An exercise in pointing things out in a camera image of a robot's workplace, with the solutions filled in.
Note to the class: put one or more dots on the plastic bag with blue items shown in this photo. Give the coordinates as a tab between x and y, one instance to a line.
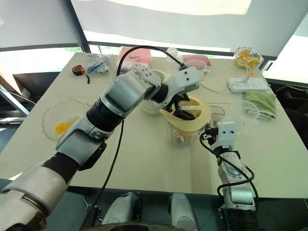
97	63

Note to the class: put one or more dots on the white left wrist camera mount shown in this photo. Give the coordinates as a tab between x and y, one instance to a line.
185	78

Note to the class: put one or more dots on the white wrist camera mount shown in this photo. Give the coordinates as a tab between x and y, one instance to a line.
185	78
227	133

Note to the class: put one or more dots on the white power strip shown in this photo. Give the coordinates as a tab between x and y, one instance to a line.
249	85

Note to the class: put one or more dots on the black metal bracket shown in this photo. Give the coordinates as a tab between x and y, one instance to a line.
92	215
222	216

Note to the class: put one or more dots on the large clear glass bowl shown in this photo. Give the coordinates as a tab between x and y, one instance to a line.
55	113

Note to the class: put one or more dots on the bag of orange fruit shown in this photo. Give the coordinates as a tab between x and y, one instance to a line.
247	57

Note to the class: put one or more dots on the white rounded shell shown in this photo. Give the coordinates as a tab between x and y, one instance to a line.
120	208
181	209

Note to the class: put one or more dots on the grey window post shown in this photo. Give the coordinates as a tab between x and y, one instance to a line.
75	26

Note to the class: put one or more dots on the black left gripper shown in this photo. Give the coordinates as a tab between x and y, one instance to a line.
176	103

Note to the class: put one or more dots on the orange black tape measure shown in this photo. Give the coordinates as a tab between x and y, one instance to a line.
78	70

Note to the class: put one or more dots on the clear measuring cup with juice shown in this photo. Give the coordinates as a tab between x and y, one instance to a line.
204	69

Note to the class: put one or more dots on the clear plastic bottle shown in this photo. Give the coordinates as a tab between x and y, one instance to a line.
173	56

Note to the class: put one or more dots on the white blender base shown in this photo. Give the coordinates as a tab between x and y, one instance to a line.
149	108

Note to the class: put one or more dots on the white roller blind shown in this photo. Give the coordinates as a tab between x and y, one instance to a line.
180	24
36	21

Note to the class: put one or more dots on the clear plastic cup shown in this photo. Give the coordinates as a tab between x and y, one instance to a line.
245	109

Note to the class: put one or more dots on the green cloth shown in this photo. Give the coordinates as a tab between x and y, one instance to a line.
262	103

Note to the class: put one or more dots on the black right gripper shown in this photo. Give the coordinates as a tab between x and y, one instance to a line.
211	136

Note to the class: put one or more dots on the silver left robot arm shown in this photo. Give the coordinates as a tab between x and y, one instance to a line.
120	96

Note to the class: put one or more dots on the clear blender jar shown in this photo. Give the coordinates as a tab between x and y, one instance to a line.
175	134

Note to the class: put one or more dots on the pale yellow blender lid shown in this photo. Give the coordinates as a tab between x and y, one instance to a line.
199	113

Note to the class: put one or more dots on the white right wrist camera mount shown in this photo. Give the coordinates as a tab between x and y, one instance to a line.
227	133

